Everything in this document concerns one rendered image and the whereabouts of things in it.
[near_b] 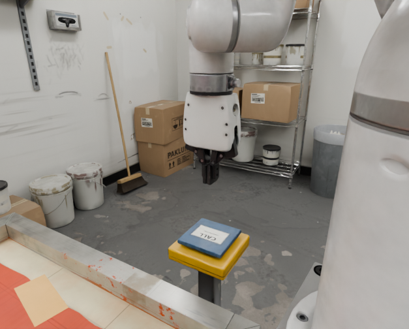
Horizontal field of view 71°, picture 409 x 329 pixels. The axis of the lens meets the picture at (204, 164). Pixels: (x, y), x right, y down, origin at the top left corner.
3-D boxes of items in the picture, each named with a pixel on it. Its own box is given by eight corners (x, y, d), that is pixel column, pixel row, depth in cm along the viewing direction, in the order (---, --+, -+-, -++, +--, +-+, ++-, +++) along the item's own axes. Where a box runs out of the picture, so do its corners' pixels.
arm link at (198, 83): (248, 73, 50) (246, 89, 51) (203, 72, 54) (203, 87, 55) (229, 75, 44) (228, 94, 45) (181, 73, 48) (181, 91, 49)
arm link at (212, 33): (265, -13, 36) (190, -16, 34) (259, 76, 40) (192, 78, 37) (227, 7, 50) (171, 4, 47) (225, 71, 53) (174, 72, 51)
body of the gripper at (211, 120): (246, 84, 50) (244, 145, 54) (197, 81, 55) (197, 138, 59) (228, 88, 44) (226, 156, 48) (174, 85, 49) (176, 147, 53)
